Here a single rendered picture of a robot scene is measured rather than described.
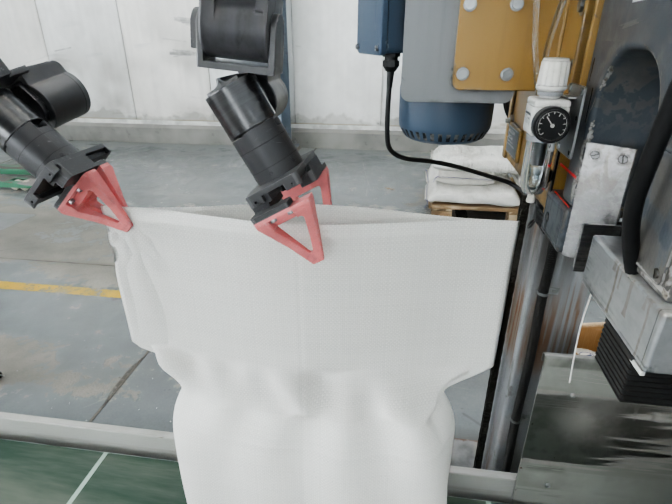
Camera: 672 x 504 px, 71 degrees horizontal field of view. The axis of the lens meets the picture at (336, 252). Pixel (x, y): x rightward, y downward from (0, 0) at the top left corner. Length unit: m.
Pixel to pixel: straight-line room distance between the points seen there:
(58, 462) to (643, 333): 1.16
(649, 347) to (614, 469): 0.71
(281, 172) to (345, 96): 5.08
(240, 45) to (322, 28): 5.08
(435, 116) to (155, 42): 5.58
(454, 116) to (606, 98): 0.25
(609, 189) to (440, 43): 0.30
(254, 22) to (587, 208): 0.39
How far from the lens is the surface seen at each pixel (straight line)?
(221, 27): 0.50
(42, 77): 0.70
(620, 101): 0.57
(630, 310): 0.45
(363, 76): 5.53
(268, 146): 0.50
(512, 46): 0.71
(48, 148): 0.63
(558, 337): 1.03
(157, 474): 1.18
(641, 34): 0.49
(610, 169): 0.56
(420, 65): 0.71
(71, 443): 1.35
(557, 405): 0.98
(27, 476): 1.30
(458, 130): 0.76
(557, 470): 1.09
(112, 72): 6.52
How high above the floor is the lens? 1.24
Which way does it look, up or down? 25 degrees down
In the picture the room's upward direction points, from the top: straight up
